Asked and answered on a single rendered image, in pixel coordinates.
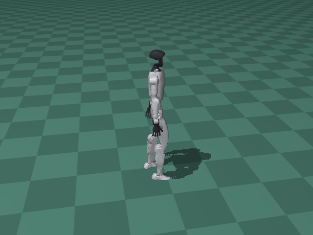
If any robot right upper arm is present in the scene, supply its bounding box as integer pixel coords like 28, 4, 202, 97
149, 75, 161, 103

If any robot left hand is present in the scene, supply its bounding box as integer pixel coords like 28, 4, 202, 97
145, 101, 151, 119

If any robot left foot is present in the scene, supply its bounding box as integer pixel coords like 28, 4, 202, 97
144, 161, 157, 169

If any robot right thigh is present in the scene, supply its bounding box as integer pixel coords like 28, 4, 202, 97
154, 114, 169, 152

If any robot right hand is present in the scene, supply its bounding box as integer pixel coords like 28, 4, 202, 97
152, 120, 163, 137

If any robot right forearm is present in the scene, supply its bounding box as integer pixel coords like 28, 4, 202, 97
152, 99, 159, 124

